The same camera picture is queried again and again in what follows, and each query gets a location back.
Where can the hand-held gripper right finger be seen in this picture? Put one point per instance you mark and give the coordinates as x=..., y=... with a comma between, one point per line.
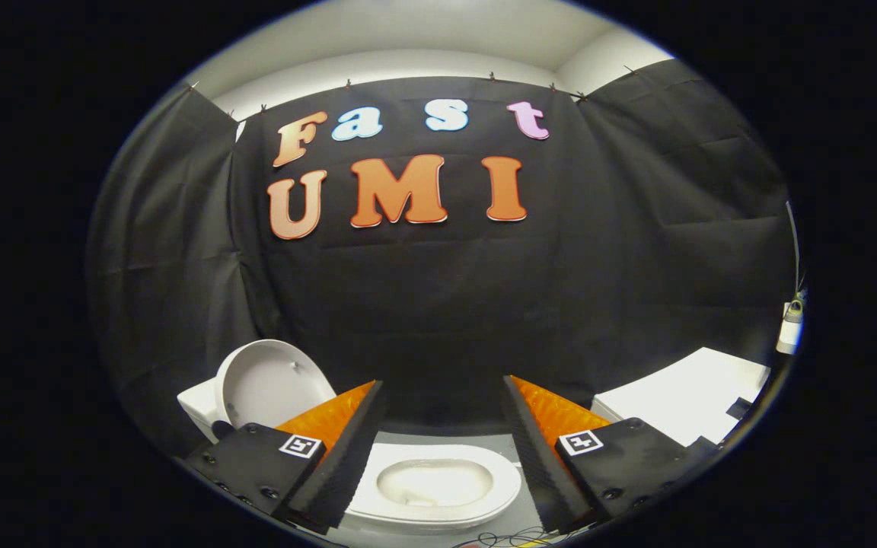
x=541, y=457

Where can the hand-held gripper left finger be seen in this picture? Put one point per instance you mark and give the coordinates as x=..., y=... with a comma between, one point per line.
x=347, y=457

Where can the white toilet lid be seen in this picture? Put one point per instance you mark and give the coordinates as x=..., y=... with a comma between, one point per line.
x=275, y=380

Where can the white toilet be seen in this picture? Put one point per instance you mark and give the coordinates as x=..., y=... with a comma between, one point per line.
x=438, y=479

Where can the white drawer cabinet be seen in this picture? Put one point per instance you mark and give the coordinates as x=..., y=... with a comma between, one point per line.
x=682, y=396

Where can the black backdrop cloth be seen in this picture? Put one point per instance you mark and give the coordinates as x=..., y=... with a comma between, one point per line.
x=446, y=304

